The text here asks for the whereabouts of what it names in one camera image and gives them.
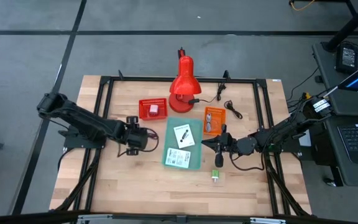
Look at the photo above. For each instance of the black power adapter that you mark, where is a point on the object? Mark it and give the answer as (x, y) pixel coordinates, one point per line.
(348, 57)

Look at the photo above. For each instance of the yellow plug connector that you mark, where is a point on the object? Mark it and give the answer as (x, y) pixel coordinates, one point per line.
(306, 95)

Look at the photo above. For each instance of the pink wall charger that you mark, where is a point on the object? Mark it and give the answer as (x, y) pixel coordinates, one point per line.
(153, 109)

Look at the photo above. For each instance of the white box with barcode labels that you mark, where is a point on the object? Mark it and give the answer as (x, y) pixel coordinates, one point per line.
(177, 158)

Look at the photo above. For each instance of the green wall charger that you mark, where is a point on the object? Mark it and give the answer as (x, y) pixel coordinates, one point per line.
(214, 174)

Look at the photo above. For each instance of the orange plastic basket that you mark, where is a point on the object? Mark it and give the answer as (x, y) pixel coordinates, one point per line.
(217, 116)

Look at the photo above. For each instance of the white box with black picture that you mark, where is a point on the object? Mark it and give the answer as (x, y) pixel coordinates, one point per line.
(183, 137)

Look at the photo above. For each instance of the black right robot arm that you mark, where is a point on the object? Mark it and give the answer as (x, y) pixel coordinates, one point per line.
(278, 132)

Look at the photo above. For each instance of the red desk lamp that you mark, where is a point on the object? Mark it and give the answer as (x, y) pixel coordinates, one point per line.
(185, 81)

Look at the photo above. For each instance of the black aluminium table frame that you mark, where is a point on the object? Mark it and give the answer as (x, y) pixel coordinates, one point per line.
(141, 78)

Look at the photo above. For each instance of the red plastic basket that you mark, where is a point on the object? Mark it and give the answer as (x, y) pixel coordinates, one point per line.
(143, 115)

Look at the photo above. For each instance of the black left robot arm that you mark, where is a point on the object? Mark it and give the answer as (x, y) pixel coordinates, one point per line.
(82, 119)

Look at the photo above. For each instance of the black desk leg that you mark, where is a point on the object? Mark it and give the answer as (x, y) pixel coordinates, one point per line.
(353, 25)

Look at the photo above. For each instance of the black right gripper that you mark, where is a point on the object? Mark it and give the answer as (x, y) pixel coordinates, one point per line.
(228, 144)

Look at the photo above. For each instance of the dark grey side desk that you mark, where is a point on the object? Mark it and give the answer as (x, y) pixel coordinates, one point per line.
(353, 174)

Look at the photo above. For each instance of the grey metal bracket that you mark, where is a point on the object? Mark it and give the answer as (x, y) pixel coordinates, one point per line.
(95, 219)
(267, 221)

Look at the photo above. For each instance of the teal translucent plastic bin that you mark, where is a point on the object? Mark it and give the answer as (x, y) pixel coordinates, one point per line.
(169, 137)

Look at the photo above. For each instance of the white paper sheet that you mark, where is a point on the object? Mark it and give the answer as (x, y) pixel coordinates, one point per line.
(305, 140)

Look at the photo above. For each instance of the black front crossbar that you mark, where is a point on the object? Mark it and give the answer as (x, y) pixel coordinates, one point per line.
(42, 217)

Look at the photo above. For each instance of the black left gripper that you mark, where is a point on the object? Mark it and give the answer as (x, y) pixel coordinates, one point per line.
(137, 138)

